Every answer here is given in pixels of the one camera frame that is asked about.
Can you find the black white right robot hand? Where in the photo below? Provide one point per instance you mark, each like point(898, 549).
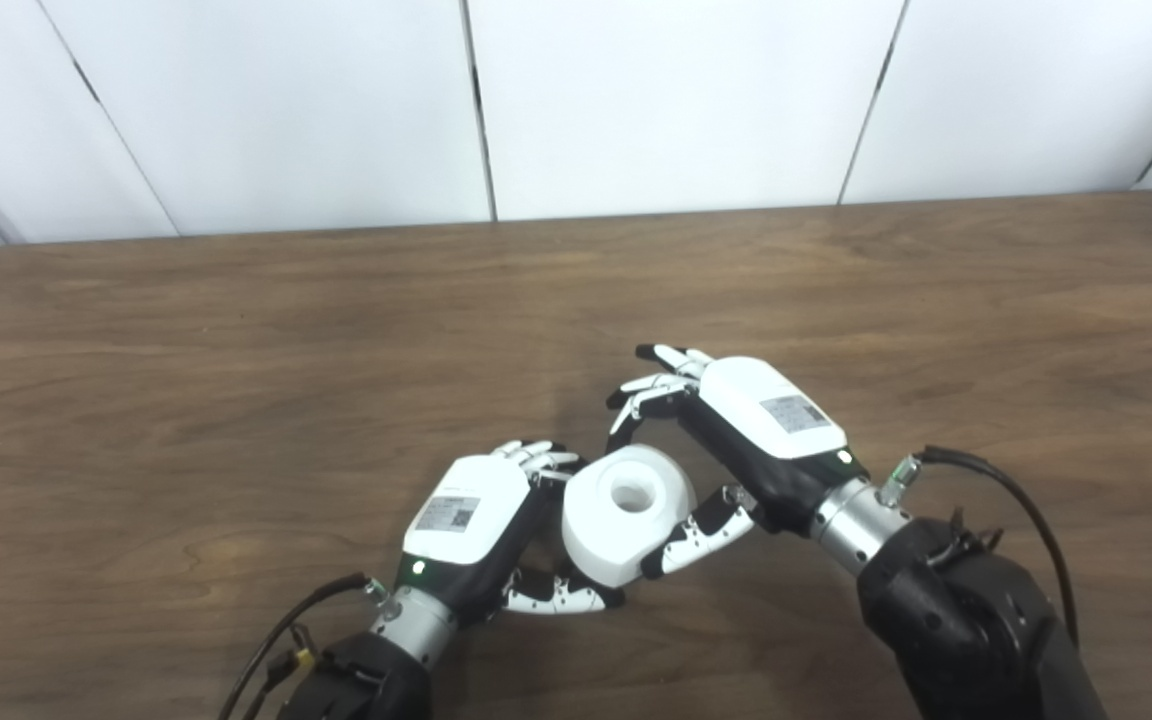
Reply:
point(766, 410)

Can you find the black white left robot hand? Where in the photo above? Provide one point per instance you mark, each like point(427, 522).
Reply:
point(461, 510)

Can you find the round white piece with holes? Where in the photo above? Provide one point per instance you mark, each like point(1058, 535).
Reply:
point(616, 530)

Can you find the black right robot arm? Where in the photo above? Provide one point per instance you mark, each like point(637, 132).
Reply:
point(956, 620)

